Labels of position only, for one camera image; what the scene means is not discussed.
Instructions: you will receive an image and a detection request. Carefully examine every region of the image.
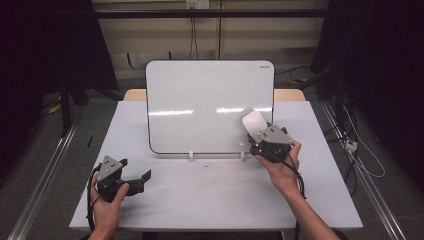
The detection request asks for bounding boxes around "white cable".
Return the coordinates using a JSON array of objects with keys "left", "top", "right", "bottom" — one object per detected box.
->
[{"left": 342, "top": 105, "right": 387, "bottom": 179}]

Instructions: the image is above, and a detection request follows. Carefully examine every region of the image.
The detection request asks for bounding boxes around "metal floor rail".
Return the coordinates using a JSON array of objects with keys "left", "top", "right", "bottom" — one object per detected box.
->
[
  {"left": 7, "top": 121, "right": 80, "bottom": 240},
  {"left": 320, "top": 100, "right": 408, "bottom": 240}
]

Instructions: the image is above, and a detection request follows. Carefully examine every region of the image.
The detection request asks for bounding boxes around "person's right hand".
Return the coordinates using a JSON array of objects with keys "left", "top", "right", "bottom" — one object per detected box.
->
[{"left": 255, "top": 139, "right": 303, "bottom": 198}]

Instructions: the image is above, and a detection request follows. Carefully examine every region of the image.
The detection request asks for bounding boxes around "black hanging wall cable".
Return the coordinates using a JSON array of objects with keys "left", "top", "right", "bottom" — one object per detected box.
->
[{"left": 189, "top": 16, "right": 200, "bottom": 61}]

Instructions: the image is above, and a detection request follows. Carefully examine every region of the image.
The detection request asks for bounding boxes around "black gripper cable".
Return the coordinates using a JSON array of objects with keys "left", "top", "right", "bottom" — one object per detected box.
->
[
  {"left": 281, "top": 156, "right": 306, "bottom": 240},
  {"left": 86, "top": 164, "right": 103, "bottom": 233}
]

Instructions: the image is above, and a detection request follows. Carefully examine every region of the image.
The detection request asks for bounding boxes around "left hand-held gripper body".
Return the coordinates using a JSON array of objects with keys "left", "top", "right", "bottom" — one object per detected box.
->
[{"left": 96, "top": 155, "right": 130, "bottom": 203}]

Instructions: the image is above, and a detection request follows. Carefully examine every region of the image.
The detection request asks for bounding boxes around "white wall socket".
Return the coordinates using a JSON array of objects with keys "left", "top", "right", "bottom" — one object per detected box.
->
[{"left": 185, "top": 0, "right": 211, "bottom": 10}]

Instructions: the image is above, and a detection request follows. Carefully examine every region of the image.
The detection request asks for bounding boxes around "white whiteboard eraser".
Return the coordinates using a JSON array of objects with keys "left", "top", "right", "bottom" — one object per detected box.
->
[{"left": 241, "top": 110, "right": 268, "bottom": 145}]

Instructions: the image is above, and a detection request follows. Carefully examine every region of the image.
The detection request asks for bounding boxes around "black horizontal bar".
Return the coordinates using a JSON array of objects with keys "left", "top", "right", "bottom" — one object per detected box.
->
[{"left": 94, "top": 8, "right": 330, "bottom": 20}]

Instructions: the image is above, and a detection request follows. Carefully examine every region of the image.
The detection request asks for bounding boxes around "black floor cable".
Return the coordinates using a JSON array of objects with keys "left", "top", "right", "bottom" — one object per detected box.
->
[{"left": 275, "top": 65, "right": 313, "bottom": 84}]

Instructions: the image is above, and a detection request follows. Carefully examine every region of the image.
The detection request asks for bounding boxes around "person's left hand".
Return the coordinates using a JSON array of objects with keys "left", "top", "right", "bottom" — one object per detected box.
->
[{"left": 89, "top": 172, "right": 131, "bottom": 235}]

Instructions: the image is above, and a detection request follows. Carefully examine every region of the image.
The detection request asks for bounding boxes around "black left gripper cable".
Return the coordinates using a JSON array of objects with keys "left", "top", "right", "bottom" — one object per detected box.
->
[{"left": 86, "top": 164, "right": 103, "bottom": 233}]

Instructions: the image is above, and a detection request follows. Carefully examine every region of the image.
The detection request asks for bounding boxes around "wooden table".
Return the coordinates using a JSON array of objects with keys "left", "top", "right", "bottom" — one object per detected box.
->
[{"left": 122, "top": 88, "right": 307, "bottom": 103}]

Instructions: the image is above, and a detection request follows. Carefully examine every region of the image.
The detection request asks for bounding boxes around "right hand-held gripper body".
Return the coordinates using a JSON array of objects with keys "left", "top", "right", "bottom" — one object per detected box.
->
[{"left": 250, "top": 123, "right": 295, "bottom": 165}]

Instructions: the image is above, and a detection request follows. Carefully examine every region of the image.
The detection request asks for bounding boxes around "white magnetic whiteboard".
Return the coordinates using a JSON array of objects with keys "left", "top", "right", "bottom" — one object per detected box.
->
[{"left": 144, "top": 59, "right": 276, "bottom": 155}]

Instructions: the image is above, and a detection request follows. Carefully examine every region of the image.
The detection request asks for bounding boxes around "white power strip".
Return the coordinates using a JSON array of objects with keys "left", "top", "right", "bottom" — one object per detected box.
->
[{"left": 344, "top": 138, "right": 359, "bottom": 153}]

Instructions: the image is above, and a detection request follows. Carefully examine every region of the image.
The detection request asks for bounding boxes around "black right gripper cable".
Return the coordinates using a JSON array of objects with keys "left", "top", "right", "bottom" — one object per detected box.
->
[{"left": 281, "top": 156, "right": 306, "bottom": 240}]

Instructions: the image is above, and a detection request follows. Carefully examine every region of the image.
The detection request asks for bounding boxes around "black metal stand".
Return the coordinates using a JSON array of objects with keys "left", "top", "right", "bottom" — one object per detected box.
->
[
  {"left": 298, "top": 64, "right": 348, "bottom": 128},
  {"left": 59, "top": 71, "right": 118, "bottom": 138}
]

